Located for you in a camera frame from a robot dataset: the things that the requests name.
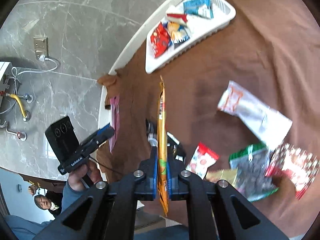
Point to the chrome pipe valve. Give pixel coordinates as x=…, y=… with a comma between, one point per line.
x=28, y=98
x=21, y=135

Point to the white plastic tray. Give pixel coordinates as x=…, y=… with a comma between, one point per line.
x=215, y=7

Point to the person's blue-grey top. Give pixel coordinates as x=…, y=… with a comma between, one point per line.
x=27, y=227

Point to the green-edged clear nut packet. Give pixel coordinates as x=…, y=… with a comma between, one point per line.
x=252, y=172

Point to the long pink snack packet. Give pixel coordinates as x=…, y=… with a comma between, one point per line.
x=115, y=122

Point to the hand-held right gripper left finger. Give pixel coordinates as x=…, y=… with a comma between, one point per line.
x=147, y=180

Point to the brown cloth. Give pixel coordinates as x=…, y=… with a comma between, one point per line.
x=225, y=67

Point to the white water heater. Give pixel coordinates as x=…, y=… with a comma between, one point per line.
x=5, y=80

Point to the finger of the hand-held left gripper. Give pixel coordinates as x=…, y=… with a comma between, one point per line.
x=98, y=141
x=102, y=127

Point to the yellow and blue cake packet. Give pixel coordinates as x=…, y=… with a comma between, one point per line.
x=178, y=33

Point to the panda print snack packet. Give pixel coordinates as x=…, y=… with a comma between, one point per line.
x=197, y=6

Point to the wall socket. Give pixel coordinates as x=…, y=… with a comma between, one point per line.
x=40, y=45

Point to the small red and white packet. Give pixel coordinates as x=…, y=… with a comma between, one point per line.
x=202, y=160

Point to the person's left hand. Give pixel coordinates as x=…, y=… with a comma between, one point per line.
x=83, y=176

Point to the long orange snack packet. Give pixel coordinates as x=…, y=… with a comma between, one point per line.
x=162, y=120

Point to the white packet with red stripe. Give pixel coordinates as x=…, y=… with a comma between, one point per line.
x=175, y=16

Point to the red checked heart packet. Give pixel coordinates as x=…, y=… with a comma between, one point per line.
x=295, y=167

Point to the black snack packet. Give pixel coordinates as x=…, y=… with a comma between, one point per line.
x=176, y=146
x=151, y=132

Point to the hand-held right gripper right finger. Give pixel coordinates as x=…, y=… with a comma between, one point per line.
x=175, y=180

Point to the white packet with orange print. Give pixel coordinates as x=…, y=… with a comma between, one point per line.
x=252, y=112

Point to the person's left forearm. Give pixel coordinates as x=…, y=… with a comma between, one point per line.
x=75, y=200

